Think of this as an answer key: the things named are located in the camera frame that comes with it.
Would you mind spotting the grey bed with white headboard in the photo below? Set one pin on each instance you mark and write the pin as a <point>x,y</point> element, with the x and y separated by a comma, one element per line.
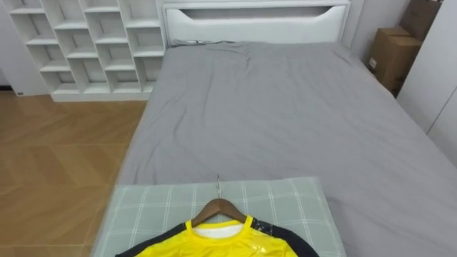
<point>271,114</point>

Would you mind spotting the brown wooden clothes hanger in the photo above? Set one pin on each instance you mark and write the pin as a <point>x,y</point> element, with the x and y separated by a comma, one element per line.
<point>218,207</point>

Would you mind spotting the green checked folded blanket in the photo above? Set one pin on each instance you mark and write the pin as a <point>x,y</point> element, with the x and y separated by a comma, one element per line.
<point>150,210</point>

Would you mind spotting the yellow and black sports shirt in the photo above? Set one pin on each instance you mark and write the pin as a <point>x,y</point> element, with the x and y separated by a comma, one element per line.
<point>221,244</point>

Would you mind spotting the white cubby shelf unit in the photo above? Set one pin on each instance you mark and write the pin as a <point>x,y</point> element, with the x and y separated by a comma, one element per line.
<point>89,46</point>

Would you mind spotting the large brown cardboard box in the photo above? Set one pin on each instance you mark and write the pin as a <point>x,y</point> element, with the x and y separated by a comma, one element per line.
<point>391,57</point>

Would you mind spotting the white wardrobe cabinet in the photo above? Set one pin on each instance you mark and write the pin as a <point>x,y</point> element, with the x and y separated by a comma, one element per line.
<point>433,82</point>

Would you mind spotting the tall brown cardboard box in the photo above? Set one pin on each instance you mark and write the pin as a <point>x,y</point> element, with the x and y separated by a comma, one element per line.
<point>419,16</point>

